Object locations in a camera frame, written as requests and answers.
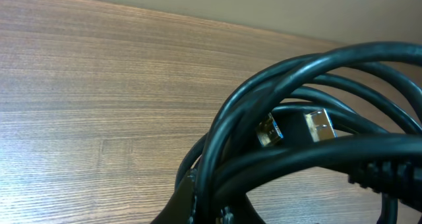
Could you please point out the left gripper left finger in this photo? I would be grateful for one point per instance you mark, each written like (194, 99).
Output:
(181, 208)

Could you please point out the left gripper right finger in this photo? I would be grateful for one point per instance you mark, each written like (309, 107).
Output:
(240, 212)

